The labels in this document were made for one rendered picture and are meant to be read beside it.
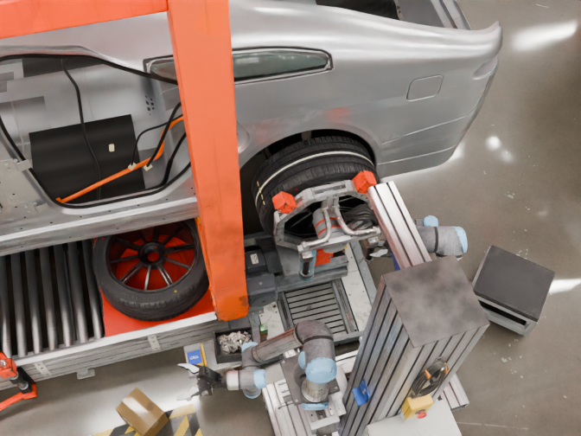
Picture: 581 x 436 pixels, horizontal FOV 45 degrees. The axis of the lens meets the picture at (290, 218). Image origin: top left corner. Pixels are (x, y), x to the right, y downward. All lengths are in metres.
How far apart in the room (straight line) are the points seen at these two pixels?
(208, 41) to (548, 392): 3.10
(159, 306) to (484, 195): 2.34
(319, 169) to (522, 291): 1.49
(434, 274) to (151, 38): 1.49
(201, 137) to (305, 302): 2.11
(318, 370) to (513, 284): 1.87
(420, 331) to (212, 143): 0.92
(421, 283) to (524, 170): 3.03
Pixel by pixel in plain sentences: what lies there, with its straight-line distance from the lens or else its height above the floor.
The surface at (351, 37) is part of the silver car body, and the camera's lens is 3.12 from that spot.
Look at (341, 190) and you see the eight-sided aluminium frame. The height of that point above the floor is 1.12.
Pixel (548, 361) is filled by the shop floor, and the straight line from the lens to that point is 4.50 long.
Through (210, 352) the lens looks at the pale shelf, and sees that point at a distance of 3.74.
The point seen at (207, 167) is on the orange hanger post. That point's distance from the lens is 2.49.
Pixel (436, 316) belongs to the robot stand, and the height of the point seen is 2.03.
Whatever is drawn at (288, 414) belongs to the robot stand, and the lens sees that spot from 3.33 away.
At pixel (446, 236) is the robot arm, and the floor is 1.31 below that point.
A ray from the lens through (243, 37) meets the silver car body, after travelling 2.99.
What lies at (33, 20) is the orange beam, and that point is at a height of 2.66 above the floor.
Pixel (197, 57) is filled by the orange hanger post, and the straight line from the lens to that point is 2.07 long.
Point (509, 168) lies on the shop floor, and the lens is 5.11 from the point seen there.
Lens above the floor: 3.95
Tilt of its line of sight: 59 degrees down
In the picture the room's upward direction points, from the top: 3 degrees clockwise
